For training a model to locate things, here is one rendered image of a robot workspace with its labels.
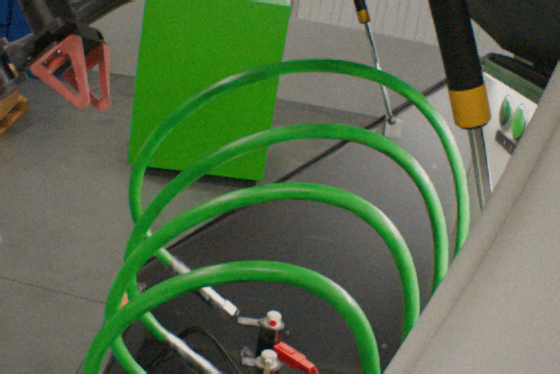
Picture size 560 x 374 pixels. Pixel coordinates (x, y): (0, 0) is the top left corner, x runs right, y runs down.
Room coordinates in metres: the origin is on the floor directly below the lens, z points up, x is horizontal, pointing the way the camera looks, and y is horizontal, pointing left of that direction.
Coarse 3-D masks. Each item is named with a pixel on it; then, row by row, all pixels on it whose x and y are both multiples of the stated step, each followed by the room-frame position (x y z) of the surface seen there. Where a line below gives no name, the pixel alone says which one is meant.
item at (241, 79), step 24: (240, 72) 0.60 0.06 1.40; (264, 72) 0.59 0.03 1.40; (288, 72) 0.59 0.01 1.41; (336, 72) 0.59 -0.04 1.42; (360, 72) 0.59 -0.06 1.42; (384, 72) 0.59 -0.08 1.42; (216, 96) 0.59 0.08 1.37; (408, 96) 0.59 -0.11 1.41; (168, 120) 0.59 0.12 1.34; (432, 120) 0.59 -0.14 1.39; (144, 144) 0.59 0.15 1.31; (144, 168) 0.59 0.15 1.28; (456, 168) 0.59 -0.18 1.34; (456, 192) 0.59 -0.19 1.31; (456, 240) 0.59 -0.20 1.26
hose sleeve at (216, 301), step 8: (168, 264) 0.59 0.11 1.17; (176, 264) 0.59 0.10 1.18; (176, 272) 0.59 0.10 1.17; (184, 272) 0.59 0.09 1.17; (208, 288) 0.59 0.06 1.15; (200, 296) 0.59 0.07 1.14; (208, 296) 0.59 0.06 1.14; (216, 296) 0.59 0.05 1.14; (208, 304) 0.59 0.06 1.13; (216, 304) 0.59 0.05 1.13
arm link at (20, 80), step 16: (96, 0) 1.13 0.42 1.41; (112, 0) 1.14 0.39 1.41; (128, 0) 1.15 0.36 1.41; (80, 16) 1.11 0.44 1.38; (96, 16) 1.12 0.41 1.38; (0, 48) 1.05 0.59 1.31; (16, 48) 1.05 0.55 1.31; (16, 64) 1.05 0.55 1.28; (16, 80) 1.05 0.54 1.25; (0, 96) 1.02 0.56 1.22
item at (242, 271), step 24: (216, 264) 0.36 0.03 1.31; (240, 264) 0.35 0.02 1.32; (264, 264) 0.35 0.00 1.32; (288, 264) 0.36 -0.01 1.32; (168, 288) 0.35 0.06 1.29; (192, 288) 0.35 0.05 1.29; (312, 288) 0.35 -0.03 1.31; (336, 288) 0.35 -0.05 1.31; (120, 312) 0.35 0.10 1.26; (144, 312) 0.35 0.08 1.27; (360, 312) 0.35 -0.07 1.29; (96, 336) 0.35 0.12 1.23; (360, 336) 0.35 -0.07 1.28; (96, 360) 0.35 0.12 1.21; (360, 360) 0.35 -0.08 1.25
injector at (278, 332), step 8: (264, 320) 0.60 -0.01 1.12; (280, 320) 0.60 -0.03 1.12; (264, 328) 0.58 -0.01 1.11; (272, 328) 0.58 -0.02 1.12; (280, 328) 0.59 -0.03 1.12; (264, 336) 0.58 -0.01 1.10; (272, 336) 0.58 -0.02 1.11; (280, 336) 0.59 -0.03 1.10; (264, 344) 0.58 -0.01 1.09; (272, 344) 0.58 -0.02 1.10; (240, 352) 0.59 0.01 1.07; (248, 352) 0.59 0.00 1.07; (256, 352) 0.59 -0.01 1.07
